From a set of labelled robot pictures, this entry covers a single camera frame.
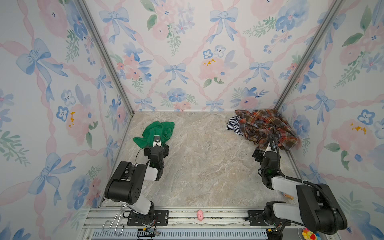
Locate green cloth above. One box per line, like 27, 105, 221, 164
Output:
133, 121, 175, 148

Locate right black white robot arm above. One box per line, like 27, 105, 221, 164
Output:
247, 149, 348, 237

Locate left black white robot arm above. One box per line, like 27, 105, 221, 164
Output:
105, 145, 169, 226

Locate red plaid cloth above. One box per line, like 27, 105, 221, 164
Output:
235, 109, 300, 151

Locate blue white striped cloth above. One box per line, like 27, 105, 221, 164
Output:
226, 115, 241, 135

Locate pink pig toy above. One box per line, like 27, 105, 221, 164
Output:
197, 210, 204, 222

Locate colourful flower toy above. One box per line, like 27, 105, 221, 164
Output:
302, 228, 321, 240

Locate metal tongs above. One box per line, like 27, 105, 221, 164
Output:
102, 204, 127, 237

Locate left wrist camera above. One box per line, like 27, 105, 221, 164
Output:
153, 135, 162, 147

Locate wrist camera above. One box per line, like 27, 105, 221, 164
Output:
153, 135, 162, 147
265, 142, 277, 153

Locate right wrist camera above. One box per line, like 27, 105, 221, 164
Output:
265, 142, 277, 153

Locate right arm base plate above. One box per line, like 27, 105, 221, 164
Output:
245, 210, 291, 228

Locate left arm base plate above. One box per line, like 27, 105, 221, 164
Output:
123, 210, 169, 227

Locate aluminium rail frame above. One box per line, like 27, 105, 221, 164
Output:
77, 206, 304, 240

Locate right corner aluminium post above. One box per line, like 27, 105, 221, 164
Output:
274, 0, 344, 110

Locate corner aluminium post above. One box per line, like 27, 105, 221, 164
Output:
274, 0, 344, 110
74, 0, 134, 117

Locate left corner aluminium post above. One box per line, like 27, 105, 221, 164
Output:
74, 0, 134, 117

